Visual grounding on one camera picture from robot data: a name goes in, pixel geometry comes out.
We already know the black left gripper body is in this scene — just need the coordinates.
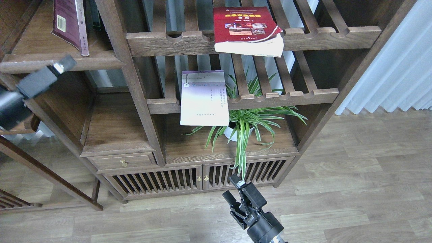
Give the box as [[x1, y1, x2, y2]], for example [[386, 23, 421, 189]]
[[0, 86, 32, 131]]

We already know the white plant pot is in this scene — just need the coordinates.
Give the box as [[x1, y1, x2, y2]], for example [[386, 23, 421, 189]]
[[224, 124, 254, 143]]

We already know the white lavender paperback book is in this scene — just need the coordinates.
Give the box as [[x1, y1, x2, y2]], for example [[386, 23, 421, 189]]
[[180, 70, 230, 126]]

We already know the brass drawer knob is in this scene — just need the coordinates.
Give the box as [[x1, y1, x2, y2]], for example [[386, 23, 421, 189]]
[[120, 159, 128, 167]]

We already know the dark maroon hardcover book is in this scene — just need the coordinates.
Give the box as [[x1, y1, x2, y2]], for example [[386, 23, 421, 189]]
[[52, 0, 89, 56]]

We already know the red paperback book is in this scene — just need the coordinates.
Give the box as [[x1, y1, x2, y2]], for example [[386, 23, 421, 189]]
[[213, 7, 284, 57]]

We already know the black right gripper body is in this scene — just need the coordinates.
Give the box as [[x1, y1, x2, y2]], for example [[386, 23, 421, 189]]
[[229, 200, 286, 243]]

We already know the white pleated curtain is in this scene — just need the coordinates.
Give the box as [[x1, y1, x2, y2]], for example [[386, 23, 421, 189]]
[[335, 0, 432, 115]]

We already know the green spine book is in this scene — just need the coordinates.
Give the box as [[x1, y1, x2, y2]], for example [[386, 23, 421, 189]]
[[88, 0, 105, 31]]

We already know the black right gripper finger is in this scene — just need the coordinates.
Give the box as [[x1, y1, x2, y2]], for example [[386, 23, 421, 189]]
[[229, 174, 267, 216], [222, 191, 241, 211]]

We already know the dark wooden bookshelf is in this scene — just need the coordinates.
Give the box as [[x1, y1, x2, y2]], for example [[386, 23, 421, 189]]
[[1, 0, 416, 202]]

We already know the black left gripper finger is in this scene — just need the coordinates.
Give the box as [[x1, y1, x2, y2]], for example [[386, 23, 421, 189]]
[[17, 54, 77, 99]]

